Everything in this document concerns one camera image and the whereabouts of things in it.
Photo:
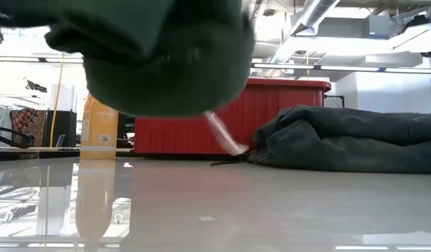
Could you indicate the orange round object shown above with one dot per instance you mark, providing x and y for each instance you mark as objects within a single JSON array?
[{"x": 98, "y": 129}]

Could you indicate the patterned red cloth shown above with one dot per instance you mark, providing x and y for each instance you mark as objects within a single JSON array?
[{"x": 28, "y": 126}]

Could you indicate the red ribbed plastic bin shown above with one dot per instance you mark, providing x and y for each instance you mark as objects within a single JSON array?
[{"x": 271, "y": 115}]

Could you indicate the green button shirt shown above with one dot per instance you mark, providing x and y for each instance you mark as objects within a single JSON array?
[{"x": 131, "y": 70}]

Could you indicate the grey ventilation duct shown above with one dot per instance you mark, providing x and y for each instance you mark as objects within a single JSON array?
[{"x": 345, "y": 26}]

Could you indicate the blue denim jeans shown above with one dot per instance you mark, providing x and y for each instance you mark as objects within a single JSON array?
[{"x": 341, "y": 157}]

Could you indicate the silver round ventilation pipe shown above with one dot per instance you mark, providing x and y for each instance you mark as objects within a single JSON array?
[{"x": 306, "y": 21}]

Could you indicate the black cabinet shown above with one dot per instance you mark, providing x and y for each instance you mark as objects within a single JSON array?
[{"x": 65, "y": 129}]

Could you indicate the black metal stand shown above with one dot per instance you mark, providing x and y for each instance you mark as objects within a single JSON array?
[{"x": 336, "y": 99}]

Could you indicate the black aluminium table frame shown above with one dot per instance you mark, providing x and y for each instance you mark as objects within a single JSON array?
[{"x": 26, "y": 154}]

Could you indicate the long ceiling light strip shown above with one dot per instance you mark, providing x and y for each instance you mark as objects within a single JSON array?
[{"x": 341, "y": 67}]

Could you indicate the black curved chair armrest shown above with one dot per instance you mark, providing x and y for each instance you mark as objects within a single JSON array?
[{"x": 12, "y": 138}]

